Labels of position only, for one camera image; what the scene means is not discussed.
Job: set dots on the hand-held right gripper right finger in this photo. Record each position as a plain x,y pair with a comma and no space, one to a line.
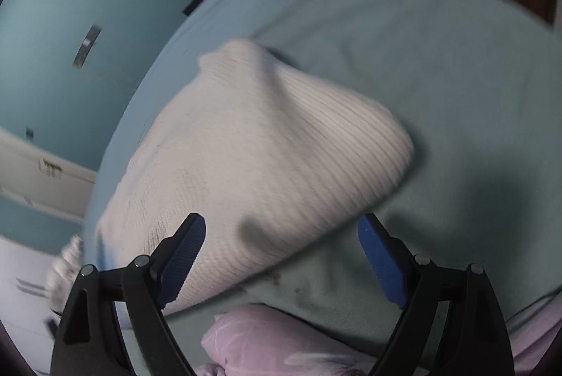
382,264

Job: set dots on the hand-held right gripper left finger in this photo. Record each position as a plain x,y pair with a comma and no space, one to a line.
184,262

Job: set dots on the white knit garment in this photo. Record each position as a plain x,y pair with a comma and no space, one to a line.
263,147

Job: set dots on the pink floral pillow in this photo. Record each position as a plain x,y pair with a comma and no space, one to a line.
263,341

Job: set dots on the white fluffy cloth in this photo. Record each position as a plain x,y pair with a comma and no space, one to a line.
66,266

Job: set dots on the light blue bed sheet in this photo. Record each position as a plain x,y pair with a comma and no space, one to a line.
439,95

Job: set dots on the white door frame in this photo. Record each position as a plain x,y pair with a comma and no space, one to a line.
39,178

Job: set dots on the grey wall plate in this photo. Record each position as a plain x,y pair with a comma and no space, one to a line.
85,46

